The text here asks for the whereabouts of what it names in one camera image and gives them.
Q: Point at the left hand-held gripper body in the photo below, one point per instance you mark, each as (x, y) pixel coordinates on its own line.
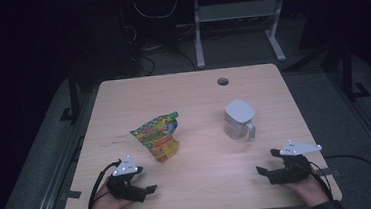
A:
(126, 186)

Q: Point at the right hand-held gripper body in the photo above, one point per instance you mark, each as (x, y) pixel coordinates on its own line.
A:
(292, 171)

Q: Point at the yellow green spouted refill pouch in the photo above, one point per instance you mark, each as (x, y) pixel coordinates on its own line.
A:
(157, 138)

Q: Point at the person's right hand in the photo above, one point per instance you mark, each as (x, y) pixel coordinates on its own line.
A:
(309, 190)

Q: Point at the person's left hand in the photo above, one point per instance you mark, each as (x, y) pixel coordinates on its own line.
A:
(104, 206)

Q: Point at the grey tape strip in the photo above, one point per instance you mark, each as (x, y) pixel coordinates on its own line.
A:
(74, 194)
(332, 172)

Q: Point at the black metal stand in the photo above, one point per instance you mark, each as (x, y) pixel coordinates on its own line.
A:
(348, 75)
(73, 100)

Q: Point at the white metal desk frame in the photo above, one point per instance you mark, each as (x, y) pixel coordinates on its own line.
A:
(236, 11)

